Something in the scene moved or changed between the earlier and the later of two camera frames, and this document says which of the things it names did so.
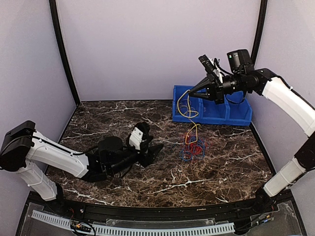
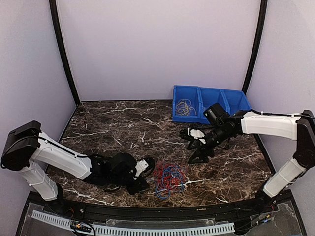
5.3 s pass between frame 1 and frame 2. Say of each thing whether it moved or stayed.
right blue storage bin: stayed
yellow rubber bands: moved
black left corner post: stayed
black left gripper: moved
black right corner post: stayed
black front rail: stayed
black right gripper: moved
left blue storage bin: stayed
